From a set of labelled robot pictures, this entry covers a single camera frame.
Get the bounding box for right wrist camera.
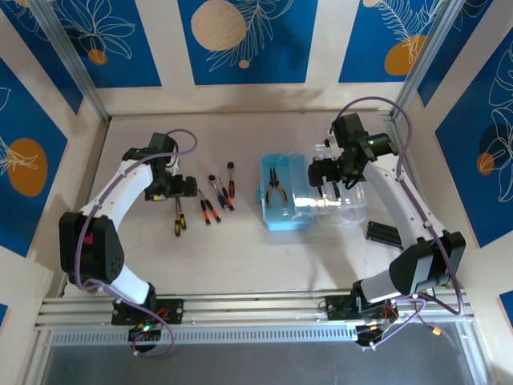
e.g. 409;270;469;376
325;127;341;153

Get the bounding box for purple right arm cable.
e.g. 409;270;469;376
334;95;470;354

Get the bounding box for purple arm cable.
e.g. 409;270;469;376
74;128;200;360
334;95;470;354

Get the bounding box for black headed ratchet orange handle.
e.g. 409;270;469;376
225;160;236;200

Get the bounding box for blue tool box base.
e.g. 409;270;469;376
260;153;314;233

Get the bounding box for aluminium frame post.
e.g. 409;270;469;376
30;0;112;122
389;0;472;121

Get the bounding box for chrome ratchet orange handle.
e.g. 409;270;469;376
207;174;229;204

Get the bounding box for black bit holder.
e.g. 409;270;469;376
365;219;402;246

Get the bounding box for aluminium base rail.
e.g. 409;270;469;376
34;290;476;334

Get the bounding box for clear tool box lid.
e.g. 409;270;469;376
314;146;369;228

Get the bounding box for grey slotted cable duct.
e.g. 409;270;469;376
50;324;360;347

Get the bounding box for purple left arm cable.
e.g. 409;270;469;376
74;128;200;360

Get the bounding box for yellow needle nose pliers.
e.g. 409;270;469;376
265;166;289;209

